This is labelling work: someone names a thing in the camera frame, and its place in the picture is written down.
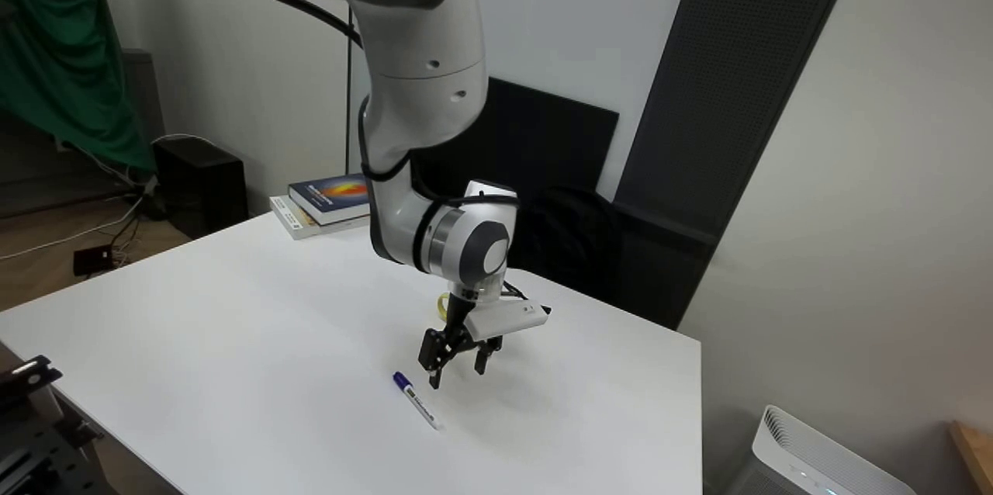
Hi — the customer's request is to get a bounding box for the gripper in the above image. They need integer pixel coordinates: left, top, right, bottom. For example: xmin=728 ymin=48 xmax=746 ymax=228
xmin=418 ymin=293 xmax=504 ymax=390

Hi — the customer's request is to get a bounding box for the blue capped white marker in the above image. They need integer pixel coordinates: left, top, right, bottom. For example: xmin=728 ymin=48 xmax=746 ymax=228
xmin=392 ymin=371 xmax=442 ymax=431

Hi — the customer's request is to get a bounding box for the blue book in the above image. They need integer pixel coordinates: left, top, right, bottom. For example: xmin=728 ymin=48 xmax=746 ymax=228
xmin=288 ymin=174 xmax=372 ymax=227

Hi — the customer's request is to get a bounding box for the white book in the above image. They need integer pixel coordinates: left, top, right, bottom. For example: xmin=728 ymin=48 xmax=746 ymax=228
xmin=269 ymin=195 xmax=371 ymax=241

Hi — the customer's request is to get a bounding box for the black flat board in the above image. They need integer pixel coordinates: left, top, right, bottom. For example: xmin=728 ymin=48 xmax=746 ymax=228
xmin=410 ymin=76 xmax=621 ymax=205

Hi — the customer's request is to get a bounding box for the thin black pole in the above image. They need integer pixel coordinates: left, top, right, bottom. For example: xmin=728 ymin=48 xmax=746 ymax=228
xmin=344 ymin=5 xmax=355 ymax=175

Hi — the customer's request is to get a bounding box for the black box speaker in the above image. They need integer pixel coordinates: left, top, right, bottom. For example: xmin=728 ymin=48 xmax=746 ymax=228
xmin=152 ymin=137 xmax=250 ymax=241

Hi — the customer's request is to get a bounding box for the white air purifier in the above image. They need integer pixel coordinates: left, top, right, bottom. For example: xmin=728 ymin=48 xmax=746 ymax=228
xmin=725 ymin=404 xmax=918 ymax=495

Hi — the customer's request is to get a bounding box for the dark perforated panel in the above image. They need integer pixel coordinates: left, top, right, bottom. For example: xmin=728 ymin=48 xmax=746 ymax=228
xmin=611 ymin=0 xmax=867 ymax=331

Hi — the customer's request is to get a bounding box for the small black floor device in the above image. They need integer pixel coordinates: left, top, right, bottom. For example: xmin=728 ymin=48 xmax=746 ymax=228
xmin=73 ymin=244 xmax=118 ymax=277

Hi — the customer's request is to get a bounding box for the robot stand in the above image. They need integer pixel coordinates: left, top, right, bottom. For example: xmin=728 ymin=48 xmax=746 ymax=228
xmin=0 ymin=354 xmax=119 ymax=495

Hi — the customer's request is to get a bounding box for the green curtain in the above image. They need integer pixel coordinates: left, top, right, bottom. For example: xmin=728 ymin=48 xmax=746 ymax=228
xmin=0 ymin=0 xmax=157 ymax=172

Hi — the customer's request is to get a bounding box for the wooden furniture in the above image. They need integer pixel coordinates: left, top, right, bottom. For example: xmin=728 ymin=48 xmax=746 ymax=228
xmin=947 ymin=421 xmax=993 ymax=495

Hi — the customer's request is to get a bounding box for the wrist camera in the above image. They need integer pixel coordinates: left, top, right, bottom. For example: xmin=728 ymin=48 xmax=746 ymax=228
xmin=464 ymin=298 xmax=552 ymax=342

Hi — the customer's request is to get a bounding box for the white cable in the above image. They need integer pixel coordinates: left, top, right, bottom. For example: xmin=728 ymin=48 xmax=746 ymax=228
xmin=0 ymin=194 xmax=147 ymax=262

